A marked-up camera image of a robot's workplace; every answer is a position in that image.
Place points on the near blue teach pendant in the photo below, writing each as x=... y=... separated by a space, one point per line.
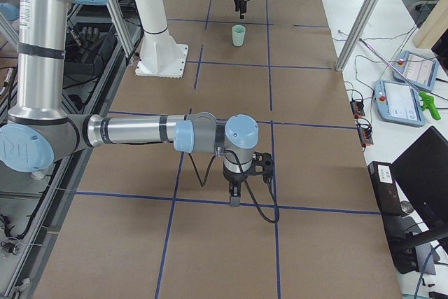
x=398 y=103

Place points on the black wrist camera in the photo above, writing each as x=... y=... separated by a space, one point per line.
x=262 y=164

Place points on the far blue teach pendant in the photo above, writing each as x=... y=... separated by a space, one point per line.
x=419 y=69

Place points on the black desktop box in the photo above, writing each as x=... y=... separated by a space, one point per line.
x=385 y=188

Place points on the black monitor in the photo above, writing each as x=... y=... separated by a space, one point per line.
x=421 y=173

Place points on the silver reacher grabber tool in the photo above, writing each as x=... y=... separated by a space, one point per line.
x=428 y=101

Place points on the orange black connector block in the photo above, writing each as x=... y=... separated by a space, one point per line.
x=357 y=108

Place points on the white camera pedestal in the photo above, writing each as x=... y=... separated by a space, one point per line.
x=160 y=55

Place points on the aluminium frame post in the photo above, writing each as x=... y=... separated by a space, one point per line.
x=358 y=26

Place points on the green cup near pedestal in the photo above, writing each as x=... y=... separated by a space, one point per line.
x=238 y=35

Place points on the brown paper table cover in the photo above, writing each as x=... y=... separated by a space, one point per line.
x=279 y=205

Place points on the blue teach pendant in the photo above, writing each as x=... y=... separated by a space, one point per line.
x=398 y=103
x=419 y=69

